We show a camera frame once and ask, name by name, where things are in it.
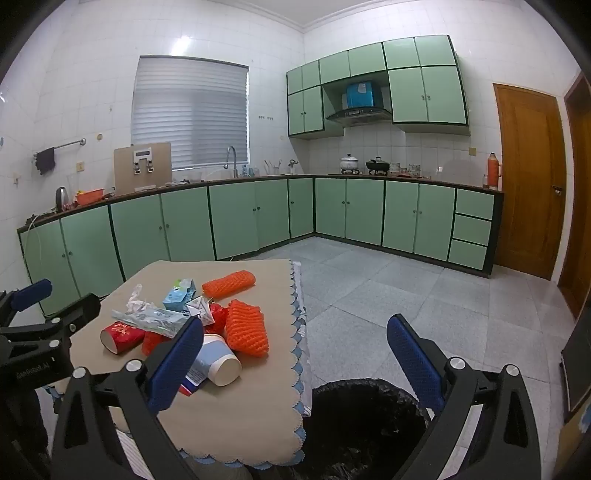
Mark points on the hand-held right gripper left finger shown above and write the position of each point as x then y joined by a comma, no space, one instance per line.
175,362

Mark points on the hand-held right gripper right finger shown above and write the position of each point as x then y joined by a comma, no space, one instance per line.
415,364

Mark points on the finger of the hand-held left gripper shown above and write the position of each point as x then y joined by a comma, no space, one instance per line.
83,308
31,293

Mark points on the white and blue paper cup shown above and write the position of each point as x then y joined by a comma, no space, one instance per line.
217,362

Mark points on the red paper cup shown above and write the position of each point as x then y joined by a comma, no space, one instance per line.
122,337

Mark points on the clear plastic wrapper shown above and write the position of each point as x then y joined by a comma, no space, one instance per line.
152,318

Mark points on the white carton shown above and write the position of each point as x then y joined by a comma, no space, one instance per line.
199,308

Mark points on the blue milk carton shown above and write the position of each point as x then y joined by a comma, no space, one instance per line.
178,297

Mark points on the wide orange foam net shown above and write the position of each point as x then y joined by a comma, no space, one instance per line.
247,330

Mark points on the black bagged trash bin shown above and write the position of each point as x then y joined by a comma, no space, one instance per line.
360,424

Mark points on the long orange foam net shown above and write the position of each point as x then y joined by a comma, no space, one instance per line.
228,284

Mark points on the table with beige cloth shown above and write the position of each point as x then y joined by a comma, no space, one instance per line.
258,392

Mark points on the metal kettle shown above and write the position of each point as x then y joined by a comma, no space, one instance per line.
61,198

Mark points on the orange basket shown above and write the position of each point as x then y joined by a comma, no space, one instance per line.
90,197

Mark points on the dark towel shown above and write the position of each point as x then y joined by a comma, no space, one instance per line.
46,160

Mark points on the brown cardboard box with print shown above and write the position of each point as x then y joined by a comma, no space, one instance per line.
124,170

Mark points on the green base cabinets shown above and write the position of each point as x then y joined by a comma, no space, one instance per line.
231,217

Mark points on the black panel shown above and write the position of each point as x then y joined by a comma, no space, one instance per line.
579,364

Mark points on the glass jar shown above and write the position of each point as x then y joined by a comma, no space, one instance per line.
413,171

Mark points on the black wok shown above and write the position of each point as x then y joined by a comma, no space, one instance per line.
377,165

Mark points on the metal faucet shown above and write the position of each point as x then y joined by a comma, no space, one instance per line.
236,166

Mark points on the orange thermos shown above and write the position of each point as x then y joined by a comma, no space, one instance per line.
495,173

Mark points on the white pot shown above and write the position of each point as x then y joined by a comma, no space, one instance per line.
350,164

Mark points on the wooden door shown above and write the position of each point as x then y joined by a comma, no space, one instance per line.
531,184
579,207

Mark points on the utensil rack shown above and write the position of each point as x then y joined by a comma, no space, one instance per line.
273,168

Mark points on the white window blind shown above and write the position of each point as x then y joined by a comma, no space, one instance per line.
189,115

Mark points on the range hood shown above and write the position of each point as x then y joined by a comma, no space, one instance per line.
360,116

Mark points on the blue box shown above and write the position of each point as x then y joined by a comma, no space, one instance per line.
362,94

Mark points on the metal towel rail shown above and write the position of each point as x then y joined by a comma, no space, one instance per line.
69,144

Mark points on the green wall cabinets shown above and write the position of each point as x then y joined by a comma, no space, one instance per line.
429,92

